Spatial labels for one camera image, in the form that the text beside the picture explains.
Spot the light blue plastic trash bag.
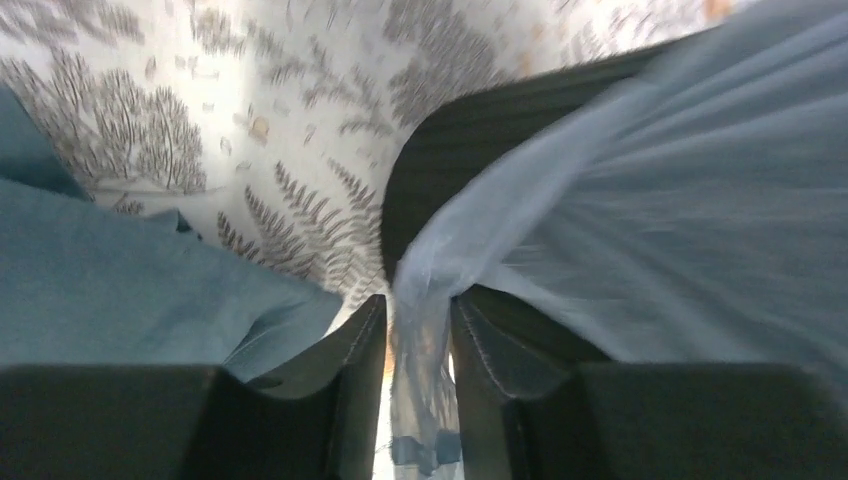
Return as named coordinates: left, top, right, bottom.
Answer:
left=391, top=1, right=847, bottom=479

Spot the black plastic trash bin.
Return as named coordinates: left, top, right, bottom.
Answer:
left=380, top=40, right=681, bottom=280

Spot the grey blue crumpled cloth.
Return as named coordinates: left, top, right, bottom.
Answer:
left=1, top=89, right=342, bottom=380

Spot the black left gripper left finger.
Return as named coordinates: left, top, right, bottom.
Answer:
left=1, top=295, right=387, bottom=479

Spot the floral patterned table mat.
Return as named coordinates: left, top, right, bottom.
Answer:
left=1, top=1, right=745, bottom=333

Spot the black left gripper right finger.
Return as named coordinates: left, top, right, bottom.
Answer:
left=450, top=290, right=847, bottom=479

